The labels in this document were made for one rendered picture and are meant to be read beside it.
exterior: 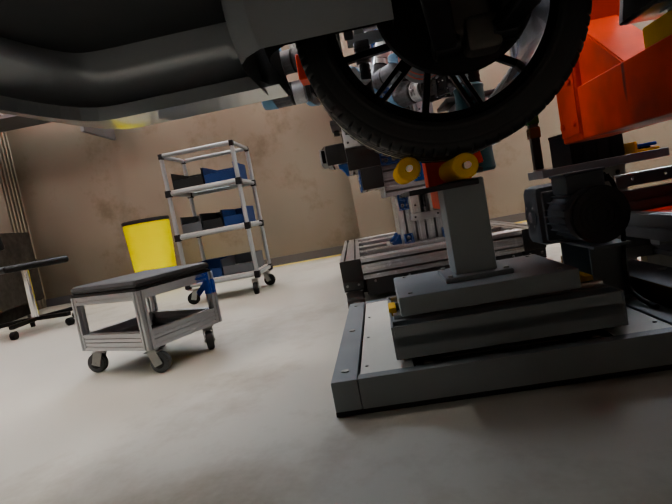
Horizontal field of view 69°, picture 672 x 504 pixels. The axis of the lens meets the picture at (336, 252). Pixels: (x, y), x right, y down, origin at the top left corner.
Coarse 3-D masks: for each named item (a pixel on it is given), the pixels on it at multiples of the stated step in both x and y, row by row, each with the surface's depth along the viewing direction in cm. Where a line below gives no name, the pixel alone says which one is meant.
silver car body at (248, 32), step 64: (0, 0) 83; (64, 0) 87; (128, 0) 91; (192, 0) 96; (256, 0) 84; (320, 0) 84; (384, 0) 83; (0, 64) 97; (64, 64) 108; (128, 64) 111; (192, 64) 111; (256, 64) 112; (128, 128) 122
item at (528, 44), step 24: (552, 0) 105; (528, 24) 120; (552, 24) 105; (336, 48) 109; (384, 48) 127; (528, 48) 116; (528, 72) 107; (384, 96) 128; (504, 96) 108; (432, 120) 110
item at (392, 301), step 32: (576, 288) 111; (608, 288) 109; (416, 320) 113; (448, 320) 107; (480, 320) 107; (512, 320) 106; (544, 320) 105; (576, 320) 105; (608, 320) 104; (416, 352) 108
